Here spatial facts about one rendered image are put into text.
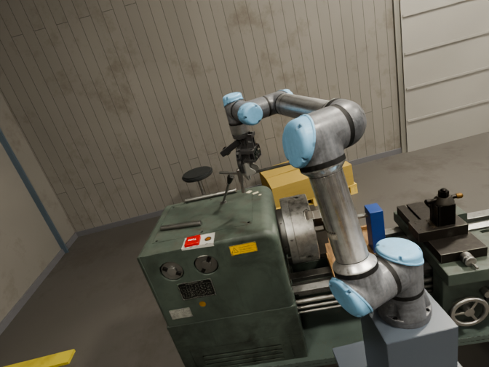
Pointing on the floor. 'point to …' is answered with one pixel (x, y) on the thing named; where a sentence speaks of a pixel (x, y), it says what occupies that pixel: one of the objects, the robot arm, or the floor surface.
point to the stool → (198, 176)
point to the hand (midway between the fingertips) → (247, 177)
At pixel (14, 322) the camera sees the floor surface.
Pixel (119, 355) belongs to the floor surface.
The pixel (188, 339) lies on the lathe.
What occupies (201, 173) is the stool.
